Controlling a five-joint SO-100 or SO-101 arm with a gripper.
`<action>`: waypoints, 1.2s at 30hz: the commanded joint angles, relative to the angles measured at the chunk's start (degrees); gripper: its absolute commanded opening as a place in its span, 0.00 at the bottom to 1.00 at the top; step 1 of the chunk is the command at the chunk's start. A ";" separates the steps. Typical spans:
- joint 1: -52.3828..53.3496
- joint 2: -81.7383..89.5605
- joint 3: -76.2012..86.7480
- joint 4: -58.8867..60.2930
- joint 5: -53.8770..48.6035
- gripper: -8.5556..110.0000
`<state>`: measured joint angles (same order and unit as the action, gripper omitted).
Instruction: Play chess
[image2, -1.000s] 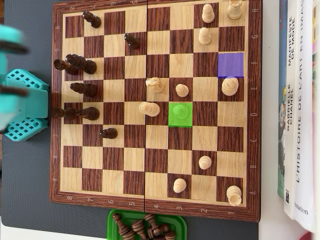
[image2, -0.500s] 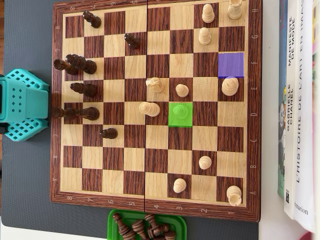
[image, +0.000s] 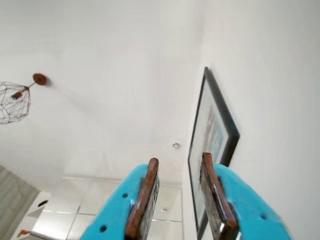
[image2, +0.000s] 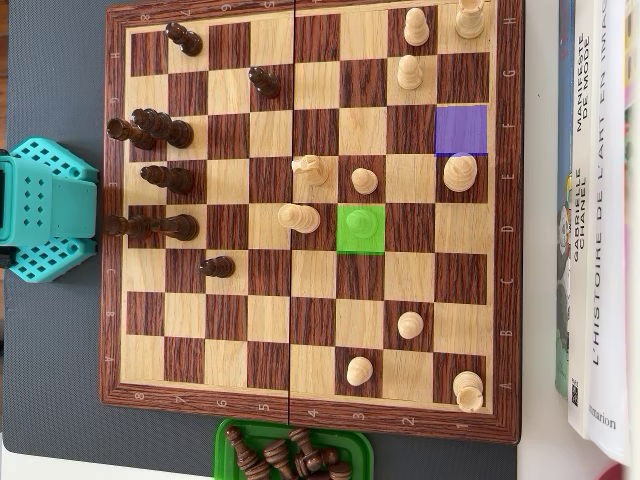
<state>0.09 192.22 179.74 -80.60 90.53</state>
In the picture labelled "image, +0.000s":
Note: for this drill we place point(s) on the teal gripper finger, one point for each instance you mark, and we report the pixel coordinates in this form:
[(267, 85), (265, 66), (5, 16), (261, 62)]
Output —
[(117, 212), (245, 217)]

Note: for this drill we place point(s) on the white cabinets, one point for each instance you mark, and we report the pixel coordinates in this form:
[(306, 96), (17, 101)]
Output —
[(75, 200)]

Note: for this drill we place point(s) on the small orange object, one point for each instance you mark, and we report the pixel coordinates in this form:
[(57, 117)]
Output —
[(23, 232)]

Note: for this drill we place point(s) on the round ceiling fixture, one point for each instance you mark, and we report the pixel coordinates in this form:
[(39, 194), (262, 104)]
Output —
[(176, 145)]

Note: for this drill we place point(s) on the black picture frame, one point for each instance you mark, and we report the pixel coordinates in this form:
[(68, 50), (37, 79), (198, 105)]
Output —
[(230, 125)]

